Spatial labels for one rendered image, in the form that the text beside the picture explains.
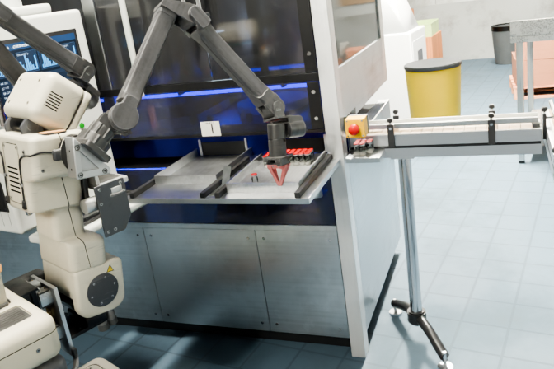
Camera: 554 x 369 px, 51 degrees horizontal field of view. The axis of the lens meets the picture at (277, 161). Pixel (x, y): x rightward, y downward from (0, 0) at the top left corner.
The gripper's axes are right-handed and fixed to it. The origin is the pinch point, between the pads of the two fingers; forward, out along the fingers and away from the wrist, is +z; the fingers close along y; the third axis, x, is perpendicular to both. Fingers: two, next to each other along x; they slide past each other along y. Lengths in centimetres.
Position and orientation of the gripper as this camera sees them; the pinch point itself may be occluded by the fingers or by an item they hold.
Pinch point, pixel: (279, 183)
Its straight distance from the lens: 189.5
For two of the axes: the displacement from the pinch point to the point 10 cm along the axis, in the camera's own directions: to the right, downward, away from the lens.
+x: -9.1, 0.0, 4.1
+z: 0.7, 9.9, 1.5
